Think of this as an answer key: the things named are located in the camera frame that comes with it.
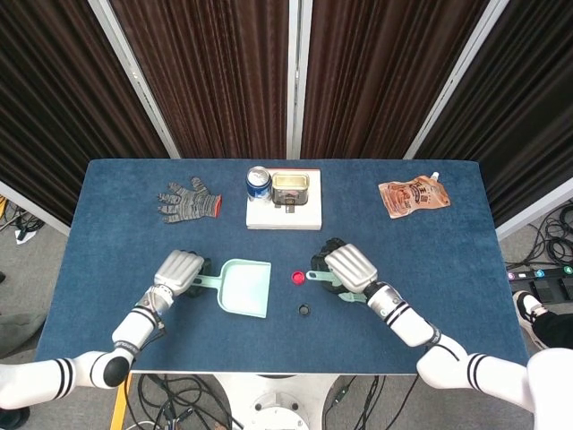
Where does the grey knit work glove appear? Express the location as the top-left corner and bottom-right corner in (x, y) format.
(157, 176), (224, 225)

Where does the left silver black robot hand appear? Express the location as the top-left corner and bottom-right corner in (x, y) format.
(153, 248), (217, 300)

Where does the dark brown pleated curtain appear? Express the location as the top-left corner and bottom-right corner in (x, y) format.
(415, 0), (573, 228)
(109, 0), (292, 160)
(0, 0), (172, 227)
(300, 0), (492, 160)

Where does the blue beverage can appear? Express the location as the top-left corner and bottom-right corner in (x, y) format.
(246, 166), (273, 202)

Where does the black trouser leg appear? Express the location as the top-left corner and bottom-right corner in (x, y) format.
(531, 310), (573, 351)

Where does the blue fabric table cover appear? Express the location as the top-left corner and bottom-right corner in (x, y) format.
(34, 158), (530, 375)

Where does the white low frame rail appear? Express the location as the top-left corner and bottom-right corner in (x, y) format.
(0, 180), (72, 237)
(494, 177), (573, 242)

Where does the black floor cable bundle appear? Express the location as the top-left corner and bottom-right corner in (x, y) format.
(321, 374), (391, 430)
(500, 202), (573, 271)
(133, 374), (246, 430)

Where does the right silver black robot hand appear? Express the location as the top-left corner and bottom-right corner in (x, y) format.
(310, 237), (380, 297)

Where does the mint green hand brush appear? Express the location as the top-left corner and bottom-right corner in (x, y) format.
(305, 270), (367, 305)

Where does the mint green plastic dustpan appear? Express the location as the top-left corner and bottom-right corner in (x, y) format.
(192, 258), (273, 320)

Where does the white slanted frame post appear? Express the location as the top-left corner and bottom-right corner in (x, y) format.
(404, 0), (510, 161)
(87, 0), (181, 160)

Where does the white black sneaker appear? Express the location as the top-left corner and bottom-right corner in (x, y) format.
(513, 289), (551, 351)

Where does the black luncheon meat tin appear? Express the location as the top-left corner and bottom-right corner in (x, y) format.
(270, 171), (312, 209)

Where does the white upright frame post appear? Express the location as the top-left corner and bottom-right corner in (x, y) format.
(287, 0), (313, 160)

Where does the white flat cardboard box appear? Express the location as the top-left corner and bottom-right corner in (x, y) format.
(244, 168), (324, 233)

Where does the orange spouted sauce pouch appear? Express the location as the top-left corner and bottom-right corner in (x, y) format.
(378, 171), (452, 220)

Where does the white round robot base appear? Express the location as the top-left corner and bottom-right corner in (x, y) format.
(213, 374), (355, 430)

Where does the yellow floor tape strip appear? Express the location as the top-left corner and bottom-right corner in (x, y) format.
(108, 374), (134, 430)

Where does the black foot pedal board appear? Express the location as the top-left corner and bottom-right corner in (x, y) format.
(507, 265), (573, 302)

